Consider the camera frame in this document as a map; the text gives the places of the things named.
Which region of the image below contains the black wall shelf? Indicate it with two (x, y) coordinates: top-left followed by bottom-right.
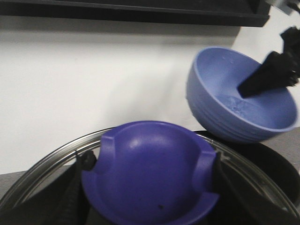
(0, 0), (270, 27)

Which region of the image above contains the light blue ribbed bowl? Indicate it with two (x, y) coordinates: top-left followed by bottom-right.
(186, 47), (299, 143)

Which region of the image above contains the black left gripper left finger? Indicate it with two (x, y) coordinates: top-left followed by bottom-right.
(7, 151), (96, 225)

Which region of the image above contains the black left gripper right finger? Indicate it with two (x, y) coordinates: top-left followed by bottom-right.
(214, 153), (284, 225)

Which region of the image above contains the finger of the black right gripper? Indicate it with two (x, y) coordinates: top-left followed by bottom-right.
(237, 51), (300, 98)

